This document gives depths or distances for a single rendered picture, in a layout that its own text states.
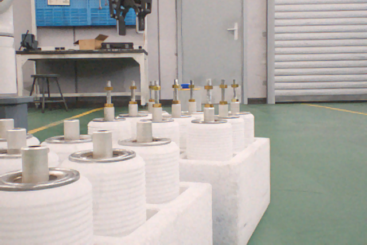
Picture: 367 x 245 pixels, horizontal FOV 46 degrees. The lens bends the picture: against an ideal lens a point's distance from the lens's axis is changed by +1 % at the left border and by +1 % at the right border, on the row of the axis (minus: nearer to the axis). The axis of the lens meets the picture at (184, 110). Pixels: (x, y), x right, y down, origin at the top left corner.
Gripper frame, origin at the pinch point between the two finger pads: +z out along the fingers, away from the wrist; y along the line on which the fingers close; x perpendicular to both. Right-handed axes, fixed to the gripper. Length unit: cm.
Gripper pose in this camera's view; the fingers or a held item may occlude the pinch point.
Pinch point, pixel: (130, 28)
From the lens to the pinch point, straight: 109.0
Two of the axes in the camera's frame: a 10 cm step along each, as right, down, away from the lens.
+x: 6.5, -0.6, 7.6
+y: 7.6, 0.3, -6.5
